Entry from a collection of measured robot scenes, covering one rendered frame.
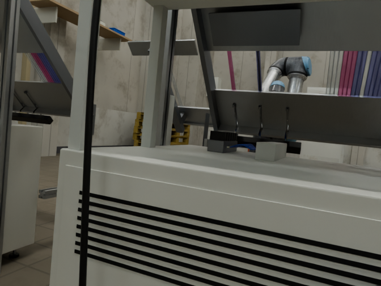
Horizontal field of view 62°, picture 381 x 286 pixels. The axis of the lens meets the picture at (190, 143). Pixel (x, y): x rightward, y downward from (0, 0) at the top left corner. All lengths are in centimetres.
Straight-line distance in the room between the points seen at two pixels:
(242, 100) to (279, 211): 93
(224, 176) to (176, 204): 9
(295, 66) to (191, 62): 773
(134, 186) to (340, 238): 33
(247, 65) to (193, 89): 194
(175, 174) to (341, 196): 25
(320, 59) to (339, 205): 959
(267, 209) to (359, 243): 12
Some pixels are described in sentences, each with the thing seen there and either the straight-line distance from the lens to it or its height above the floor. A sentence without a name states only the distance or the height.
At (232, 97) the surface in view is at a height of 83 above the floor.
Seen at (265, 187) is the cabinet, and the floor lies 61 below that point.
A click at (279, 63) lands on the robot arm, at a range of 209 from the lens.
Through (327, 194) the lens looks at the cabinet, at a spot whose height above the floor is 61.
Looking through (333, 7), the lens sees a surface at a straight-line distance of 114.
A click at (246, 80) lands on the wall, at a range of 1022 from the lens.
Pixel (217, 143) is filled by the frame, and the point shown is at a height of 65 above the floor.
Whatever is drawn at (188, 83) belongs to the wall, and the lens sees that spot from 959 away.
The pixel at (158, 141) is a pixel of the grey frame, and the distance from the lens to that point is 101.
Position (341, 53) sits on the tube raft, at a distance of 122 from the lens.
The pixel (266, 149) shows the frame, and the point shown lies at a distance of 84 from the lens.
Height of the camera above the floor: 68
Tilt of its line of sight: 3 degrees down
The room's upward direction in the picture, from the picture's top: 6 degrees clockwise
